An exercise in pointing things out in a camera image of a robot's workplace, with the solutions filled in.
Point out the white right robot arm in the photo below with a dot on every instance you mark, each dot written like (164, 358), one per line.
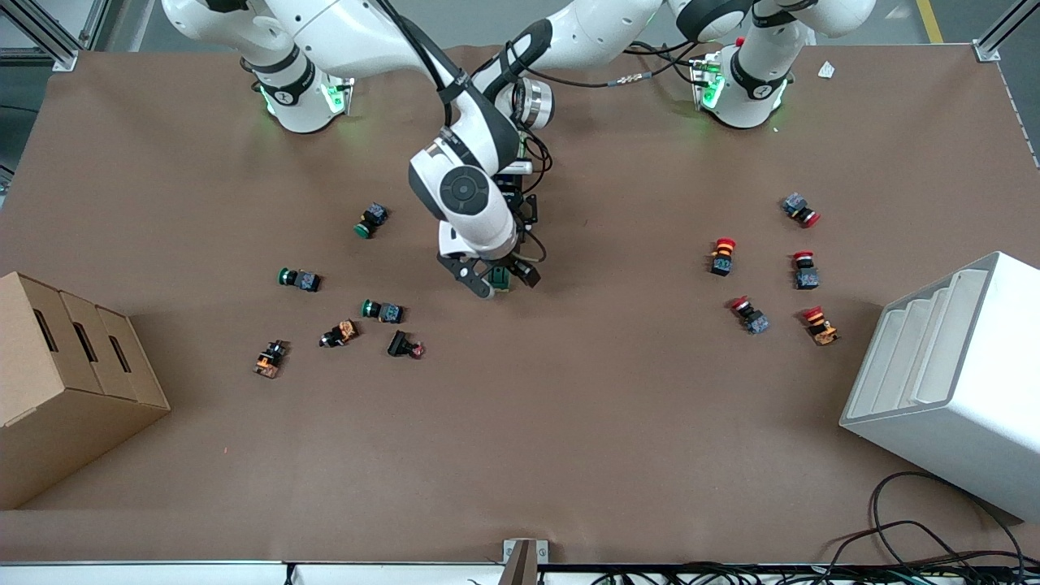
(471, 195)

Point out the black orange button switch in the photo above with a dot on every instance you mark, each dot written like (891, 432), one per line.
(340, 334)
(270, 359)

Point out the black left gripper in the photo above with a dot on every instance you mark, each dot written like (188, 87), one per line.
(514, 200)

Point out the green load switch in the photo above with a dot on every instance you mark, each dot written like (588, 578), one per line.
(500, 280)

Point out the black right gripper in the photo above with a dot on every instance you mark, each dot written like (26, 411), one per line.
(524, 273)

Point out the white table edge rail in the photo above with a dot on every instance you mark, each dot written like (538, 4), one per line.
(162, 574)

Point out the brown cardboard box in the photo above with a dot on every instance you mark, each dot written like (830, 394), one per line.
(57, 406)

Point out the red button grey block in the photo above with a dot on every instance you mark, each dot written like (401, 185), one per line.
(751, 316)
(805, 272)
(799, 209)

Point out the white paper scrap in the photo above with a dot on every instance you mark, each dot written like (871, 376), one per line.
(826, 70)

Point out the red button orange block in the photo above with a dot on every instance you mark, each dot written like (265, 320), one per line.
(821, 327)
(722, 257)

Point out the metal table bracket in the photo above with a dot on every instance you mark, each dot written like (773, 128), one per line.
(524, 556)

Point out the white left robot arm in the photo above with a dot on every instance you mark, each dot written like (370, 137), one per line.
(601, 32)

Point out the white stepped rack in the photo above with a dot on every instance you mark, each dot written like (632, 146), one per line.
(967, 406)

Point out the green push button switch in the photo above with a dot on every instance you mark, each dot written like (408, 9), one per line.
(383, 310)
(301, 279)
(371, 220)

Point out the black switch with red knob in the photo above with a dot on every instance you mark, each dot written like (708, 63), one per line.
(402, 344)

